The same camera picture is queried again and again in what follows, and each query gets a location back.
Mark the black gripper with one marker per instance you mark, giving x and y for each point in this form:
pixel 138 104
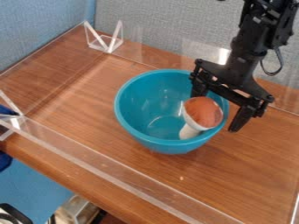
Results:
pixel 231 81

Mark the plush brown white mushroom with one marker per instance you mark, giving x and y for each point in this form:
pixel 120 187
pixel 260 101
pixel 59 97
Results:
pixel 202 115

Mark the blue plastic bowl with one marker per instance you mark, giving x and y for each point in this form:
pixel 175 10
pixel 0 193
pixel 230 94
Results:
pixel 148 109

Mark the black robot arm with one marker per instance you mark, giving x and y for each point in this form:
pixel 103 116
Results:
pixel 266 27

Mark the clear acrylic back barrier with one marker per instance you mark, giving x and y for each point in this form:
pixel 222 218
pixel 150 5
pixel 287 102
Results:
pixel 159 59

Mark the clear acrylic barrier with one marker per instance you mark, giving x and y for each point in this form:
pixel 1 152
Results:
pixel 94 170
pixel 159 59

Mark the clear acrylic front barrier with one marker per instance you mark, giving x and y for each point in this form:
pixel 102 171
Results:
pixel 94 170

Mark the grey box under table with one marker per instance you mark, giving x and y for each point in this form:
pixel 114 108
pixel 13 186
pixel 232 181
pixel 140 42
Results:
pixel 75 211

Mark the dark blue object left edge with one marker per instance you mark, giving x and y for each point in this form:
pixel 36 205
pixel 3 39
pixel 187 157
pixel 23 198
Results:
pixel 5 159

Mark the black white object bottom left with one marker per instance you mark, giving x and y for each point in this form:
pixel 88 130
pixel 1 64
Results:
pixel 12 216

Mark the clear acrylic corner bracket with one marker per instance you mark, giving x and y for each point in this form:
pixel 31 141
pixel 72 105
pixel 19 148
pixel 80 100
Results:
pixel 103 42

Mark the clear acrylic left bracket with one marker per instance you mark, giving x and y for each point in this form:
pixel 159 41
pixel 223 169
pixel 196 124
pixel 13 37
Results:
pixel 13 121

